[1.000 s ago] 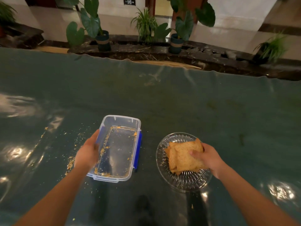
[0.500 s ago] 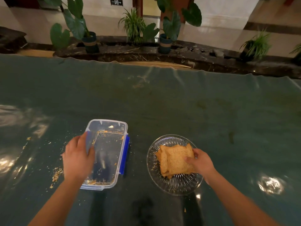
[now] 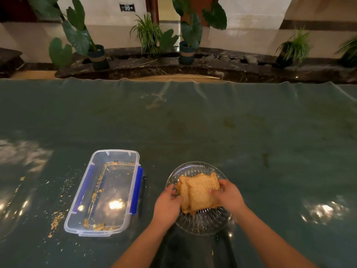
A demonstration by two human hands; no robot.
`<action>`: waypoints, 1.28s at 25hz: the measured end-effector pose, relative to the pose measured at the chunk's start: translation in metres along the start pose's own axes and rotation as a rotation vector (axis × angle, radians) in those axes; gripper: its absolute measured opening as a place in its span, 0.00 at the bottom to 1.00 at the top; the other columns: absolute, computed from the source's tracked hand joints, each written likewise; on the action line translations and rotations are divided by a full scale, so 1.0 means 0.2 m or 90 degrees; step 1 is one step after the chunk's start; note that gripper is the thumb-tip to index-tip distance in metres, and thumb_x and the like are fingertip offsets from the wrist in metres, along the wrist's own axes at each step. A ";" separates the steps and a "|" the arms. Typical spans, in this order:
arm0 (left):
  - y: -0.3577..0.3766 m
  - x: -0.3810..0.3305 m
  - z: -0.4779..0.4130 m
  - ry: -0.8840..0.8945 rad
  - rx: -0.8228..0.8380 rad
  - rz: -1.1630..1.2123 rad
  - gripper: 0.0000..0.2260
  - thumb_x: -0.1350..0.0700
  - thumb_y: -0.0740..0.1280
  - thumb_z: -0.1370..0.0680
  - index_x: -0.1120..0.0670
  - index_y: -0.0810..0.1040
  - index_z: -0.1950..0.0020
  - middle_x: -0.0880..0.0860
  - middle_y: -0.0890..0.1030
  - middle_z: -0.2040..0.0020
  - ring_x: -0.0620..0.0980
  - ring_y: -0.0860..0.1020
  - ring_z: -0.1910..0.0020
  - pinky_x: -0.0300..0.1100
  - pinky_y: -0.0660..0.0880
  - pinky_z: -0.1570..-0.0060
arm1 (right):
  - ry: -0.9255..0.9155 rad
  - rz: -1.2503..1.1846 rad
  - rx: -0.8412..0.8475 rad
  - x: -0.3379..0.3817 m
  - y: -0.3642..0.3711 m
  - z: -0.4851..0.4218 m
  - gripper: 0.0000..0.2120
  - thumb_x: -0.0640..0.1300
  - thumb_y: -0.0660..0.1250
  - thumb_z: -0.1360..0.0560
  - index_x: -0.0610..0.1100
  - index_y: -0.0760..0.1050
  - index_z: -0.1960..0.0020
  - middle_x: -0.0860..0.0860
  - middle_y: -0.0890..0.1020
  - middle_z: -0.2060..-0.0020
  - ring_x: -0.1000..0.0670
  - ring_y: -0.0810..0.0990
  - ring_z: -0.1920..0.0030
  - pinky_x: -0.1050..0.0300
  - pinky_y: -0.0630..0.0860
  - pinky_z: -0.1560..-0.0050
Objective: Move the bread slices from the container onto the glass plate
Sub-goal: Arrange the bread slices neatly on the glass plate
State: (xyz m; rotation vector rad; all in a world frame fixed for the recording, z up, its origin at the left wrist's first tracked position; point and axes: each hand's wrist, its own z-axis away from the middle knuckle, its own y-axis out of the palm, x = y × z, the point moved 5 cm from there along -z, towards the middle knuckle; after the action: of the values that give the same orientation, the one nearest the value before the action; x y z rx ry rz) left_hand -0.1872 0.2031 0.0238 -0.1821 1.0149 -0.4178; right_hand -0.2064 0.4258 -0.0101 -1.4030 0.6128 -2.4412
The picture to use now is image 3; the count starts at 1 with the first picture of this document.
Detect person's left hand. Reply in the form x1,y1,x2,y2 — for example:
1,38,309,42
152,184,182,230

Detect person's right hand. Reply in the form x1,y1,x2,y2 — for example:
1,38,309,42
209,179,247,218

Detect large toasted bread slice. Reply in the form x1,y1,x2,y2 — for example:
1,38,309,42
185,171,222,212

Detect person's left forearm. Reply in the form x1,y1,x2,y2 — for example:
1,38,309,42
111,220,174,268

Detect person's right forearm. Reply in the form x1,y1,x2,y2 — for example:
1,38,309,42
231,205,318,268

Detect clear glass plate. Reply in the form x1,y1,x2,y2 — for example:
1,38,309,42
166,161,232,236

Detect person's dark clothing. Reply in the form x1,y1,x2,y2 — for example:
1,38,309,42
151,224,238,268

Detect green tablecloth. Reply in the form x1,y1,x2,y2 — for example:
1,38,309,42
0,77,357,268

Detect clear plastic container blue clips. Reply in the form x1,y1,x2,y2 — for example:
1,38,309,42
64,149,144,237

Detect bread crumbs inside container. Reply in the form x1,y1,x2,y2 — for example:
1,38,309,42
83,162,135,232

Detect scattered bread crumbs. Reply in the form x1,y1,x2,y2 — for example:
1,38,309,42
14,170,76,239

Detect dark marble planter ledge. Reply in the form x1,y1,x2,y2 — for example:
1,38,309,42
54,47,357,84

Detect broad-leaf plant banded pot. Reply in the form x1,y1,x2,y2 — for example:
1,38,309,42
160,0,228,66

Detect grassy spider plant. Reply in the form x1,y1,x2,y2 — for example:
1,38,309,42
129,12,164,57

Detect grassy plant dark pot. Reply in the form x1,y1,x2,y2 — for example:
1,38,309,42
275,25,313,68

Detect tall broad-leaf plant dark pot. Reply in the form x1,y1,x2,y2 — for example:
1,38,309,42
26,0,110,71

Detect brown wooden door frame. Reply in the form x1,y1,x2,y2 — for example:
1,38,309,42
145,0,220,28

